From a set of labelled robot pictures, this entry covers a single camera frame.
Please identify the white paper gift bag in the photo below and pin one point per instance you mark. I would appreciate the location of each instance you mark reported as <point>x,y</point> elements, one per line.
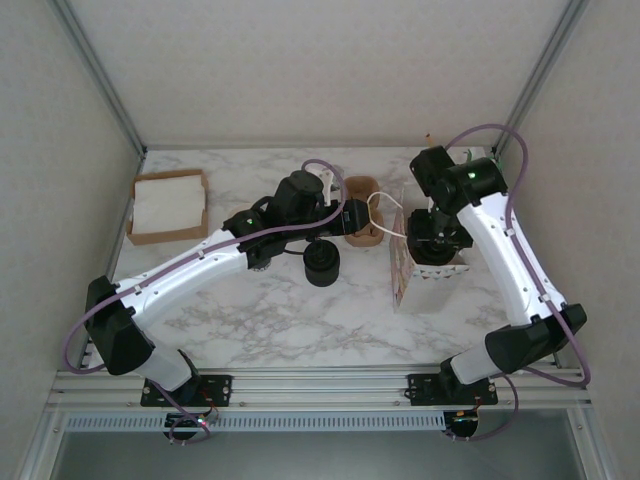
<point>425,295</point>

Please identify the stack of black lids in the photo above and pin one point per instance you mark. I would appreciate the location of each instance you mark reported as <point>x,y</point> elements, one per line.
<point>322,270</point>

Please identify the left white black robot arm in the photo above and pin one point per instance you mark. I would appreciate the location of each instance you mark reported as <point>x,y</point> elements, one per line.
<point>190,270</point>

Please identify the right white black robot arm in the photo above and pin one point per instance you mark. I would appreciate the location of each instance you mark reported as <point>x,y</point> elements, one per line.
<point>505,260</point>

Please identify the brown pulp cup carrier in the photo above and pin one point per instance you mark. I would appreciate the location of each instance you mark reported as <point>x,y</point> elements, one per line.
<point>365,239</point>
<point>360,186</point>

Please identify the green straw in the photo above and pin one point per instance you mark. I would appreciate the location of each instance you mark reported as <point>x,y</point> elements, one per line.
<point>468,155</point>

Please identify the brown tipped wrapped stirrer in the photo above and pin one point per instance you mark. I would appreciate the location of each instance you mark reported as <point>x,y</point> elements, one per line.
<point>429,140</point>

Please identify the white paper napkins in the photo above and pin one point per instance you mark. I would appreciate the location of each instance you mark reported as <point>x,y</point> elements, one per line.
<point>165,200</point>

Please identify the brown cardboard napkin box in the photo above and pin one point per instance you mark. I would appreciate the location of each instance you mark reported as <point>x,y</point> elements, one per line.
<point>165,237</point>

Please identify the right controller board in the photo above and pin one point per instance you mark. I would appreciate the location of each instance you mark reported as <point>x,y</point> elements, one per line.
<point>465,425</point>

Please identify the controller board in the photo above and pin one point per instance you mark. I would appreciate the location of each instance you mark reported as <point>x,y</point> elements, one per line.
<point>465,425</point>
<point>182,422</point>

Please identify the left controller board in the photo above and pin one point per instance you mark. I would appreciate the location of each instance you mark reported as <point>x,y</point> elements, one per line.
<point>182,422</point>

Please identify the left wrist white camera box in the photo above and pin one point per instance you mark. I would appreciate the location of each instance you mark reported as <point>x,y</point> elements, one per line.
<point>325,187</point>

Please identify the right aluminium frame post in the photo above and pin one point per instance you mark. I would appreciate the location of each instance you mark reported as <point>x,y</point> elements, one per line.
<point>539,75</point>

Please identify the aluminium frame post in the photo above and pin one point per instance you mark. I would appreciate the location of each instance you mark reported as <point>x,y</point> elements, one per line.
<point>539,75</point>
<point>100,75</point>

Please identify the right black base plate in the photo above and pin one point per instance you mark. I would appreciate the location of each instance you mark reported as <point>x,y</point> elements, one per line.
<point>422,390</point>

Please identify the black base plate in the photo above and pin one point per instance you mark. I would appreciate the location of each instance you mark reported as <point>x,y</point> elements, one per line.
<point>220,387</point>
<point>422,390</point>

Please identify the left aluminium side rail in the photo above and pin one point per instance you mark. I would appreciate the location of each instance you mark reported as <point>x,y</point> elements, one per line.
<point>136,167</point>

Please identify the aluminium mounting rail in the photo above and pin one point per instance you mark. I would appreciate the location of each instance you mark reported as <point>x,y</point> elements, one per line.
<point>320,387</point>

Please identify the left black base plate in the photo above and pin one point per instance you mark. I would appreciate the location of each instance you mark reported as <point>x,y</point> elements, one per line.
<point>220,387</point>

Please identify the left aluminium frame post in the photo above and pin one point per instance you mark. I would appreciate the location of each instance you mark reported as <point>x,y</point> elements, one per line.
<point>100,75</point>

